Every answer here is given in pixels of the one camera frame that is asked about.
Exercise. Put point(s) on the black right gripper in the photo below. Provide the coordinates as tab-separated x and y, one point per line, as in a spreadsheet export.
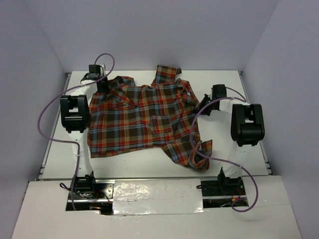
202	104

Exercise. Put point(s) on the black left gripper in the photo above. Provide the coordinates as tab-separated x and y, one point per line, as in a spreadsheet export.
105	89

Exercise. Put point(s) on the plaid long sleeve shirt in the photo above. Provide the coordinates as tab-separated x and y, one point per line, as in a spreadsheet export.
159	115

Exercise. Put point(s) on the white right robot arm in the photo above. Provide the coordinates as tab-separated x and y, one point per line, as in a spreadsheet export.
246	127

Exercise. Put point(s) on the glossy white tape patch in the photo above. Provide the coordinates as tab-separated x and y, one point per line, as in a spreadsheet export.
157	197

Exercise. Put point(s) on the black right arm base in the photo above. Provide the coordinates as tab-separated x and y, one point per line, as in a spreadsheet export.
222	186

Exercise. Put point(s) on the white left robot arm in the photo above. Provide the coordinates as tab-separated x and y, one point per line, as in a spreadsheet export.
75	115

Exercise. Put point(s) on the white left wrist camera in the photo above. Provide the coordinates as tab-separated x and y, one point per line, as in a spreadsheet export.
103	69

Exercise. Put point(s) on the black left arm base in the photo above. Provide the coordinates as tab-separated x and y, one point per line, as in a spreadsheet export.
87	187

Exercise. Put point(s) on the aluminium table frame rail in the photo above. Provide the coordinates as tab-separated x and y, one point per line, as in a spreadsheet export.
269	170

